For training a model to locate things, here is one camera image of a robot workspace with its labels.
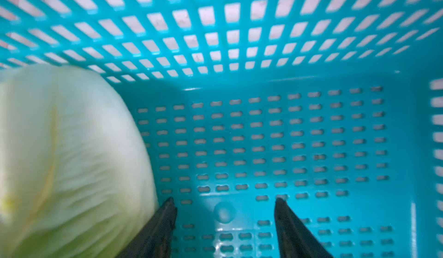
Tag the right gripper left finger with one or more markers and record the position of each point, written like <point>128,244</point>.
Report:
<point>154,239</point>

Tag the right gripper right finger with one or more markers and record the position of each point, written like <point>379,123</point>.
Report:
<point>294,238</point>

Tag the chinese cabbage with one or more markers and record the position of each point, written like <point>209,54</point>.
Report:
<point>76,178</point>

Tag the teal plastic basket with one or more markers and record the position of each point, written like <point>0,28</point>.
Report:
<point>335,106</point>

